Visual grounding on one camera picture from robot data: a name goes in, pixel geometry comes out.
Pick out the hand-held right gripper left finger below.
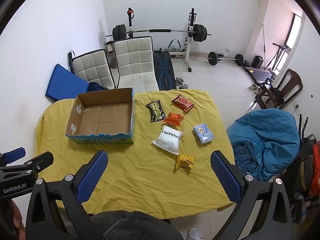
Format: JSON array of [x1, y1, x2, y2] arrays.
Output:
[[25, 150, 108, 240]]

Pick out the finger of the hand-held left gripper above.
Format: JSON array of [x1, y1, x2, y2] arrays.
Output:
[[0, 147, 26, 166], [0, 151, 54, 179]]

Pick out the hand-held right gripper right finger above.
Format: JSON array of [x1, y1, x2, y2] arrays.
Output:
[[211, 150, 293, 240]]

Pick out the yellow snack packet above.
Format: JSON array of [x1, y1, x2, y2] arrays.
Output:
[[174, 154, 195, 174]]

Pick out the light blue tissue packet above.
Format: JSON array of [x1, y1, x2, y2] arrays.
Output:
[[193, 123, 215, 144]]

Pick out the white soft packet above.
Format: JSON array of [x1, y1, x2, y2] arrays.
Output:
[[152, 126, 184, 155]]

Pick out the orange snack packet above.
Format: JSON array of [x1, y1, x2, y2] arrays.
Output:
[[163, 112, 185, 127]]

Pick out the red snack packet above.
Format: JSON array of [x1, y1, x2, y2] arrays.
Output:
[[171, 94, 195, 112]]

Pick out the black wipes packet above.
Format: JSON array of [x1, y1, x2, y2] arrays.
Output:
[[146, 101, 167, 123]]

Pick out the yellow tablecloth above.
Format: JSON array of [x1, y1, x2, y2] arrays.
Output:
[[36, 89, 237, 219]]

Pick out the blue blanket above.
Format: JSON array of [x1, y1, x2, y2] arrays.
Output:
[[226, 108, 300, 182]]

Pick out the dark fleece clothing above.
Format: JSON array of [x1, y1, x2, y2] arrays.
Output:
[[89, 210, 184, 240]]

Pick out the black backpack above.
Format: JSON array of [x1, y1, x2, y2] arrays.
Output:
[[285, 135, 317, 195]]

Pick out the blue folded mat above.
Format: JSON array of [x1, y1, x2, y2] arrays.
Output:
[[45, 64, 90, 103]]

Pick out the dark blue cloth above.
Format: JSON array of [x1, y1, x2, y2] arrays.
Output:
[[87, 82, 108, 92]]

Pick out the red bag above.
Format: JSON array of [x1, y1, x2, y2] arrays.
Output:
[[309, 140, 320, 197]]

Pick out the metal dumbbell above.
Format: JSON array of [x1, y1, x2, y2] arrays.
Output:
[[175, 77, 190, 90]]

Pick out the small white quilted chair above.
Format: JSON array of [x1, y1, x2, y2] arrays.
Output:
[[71, 49, 115, 90]]

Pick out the treadmill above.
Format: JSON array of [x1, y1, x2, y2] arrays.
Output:
[[244, 42, 290, 84]]

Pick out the dark wooden chair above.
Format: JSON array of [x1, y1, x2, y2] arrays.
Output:
[[254, 68, 304, 110]]

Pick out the short barbell with plates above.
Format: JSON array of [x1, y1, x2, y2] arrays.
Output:
[[206, 51, 245, 67]]

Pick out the black speaker box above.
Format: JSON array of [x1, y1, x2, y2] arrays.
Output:
[[251, 56, 264, 68]]

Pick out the large white quilted chair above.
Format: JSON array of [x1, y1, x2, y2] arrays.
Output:
[[114, 35, 160, 92]]

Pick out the black weight bench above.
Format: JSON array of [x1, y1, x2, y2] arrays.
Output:
[[153, 50, 177, 90]]

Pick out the white barbell rack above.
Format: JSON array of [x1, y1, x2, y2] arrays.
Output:
[[125, 7, 198, 73]]

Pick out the barbell with black plates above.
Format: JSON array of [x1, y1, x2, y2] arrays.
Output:
[[105, 24, 212, 42]]

